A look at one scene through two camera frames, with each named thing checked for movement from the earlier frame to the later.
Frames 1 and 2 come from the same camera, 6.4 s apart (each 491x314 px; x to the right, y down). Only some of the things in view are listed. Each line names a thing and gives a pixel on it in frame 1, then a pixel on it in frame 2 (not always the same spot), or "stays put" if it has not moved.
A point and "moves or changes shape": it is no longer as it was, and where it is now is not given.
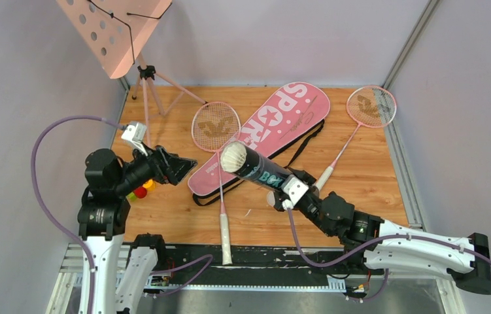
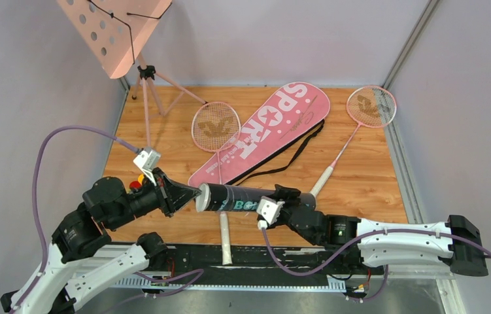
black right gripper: [303, 177] -> [284, 193]
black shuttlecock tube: [262, 170] -> [225, 197]
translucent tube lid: [270, 197] moves or changes shape
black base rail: [256, 268] stays put
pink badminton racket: [369, 106] stays put
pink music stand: [116, 31] stays put
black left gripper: [163, 165] -> [163, 193]
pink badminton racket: [215, 125] stays put
